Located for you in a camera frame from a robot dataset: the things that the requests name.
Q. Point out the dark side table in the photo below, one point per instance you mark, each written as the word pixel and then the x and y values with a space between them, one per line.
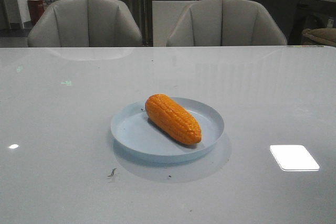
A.
pixel 312 14

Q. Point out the orange corn cob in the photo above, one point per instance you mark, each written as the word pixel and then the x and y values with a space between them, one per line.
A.
pixel 173 119

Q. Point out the tan cushion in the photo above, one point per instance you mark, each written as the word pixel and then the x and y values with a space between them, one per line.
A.
pixel 319 36

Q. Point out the right grey upholstered chair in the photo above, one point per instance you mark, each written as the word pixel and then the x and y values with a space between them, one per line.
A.
pixel 225 23

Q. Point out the left grey upholstered chair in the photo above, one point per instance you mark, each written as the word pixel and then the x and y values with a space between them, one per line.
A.
pixel 86 23

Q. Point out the red bin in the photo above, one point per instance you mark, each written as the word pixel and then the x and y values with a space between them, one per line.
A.
pixel 36 9

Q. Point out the grey upholstered chair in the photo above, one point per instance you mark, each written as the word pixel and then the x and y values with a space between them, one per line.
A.
pixel 225 23
pixel 86 23

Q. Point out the light blue round plate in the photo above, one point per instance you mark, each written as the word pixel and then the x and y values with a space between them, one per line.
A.
pixel 140 137

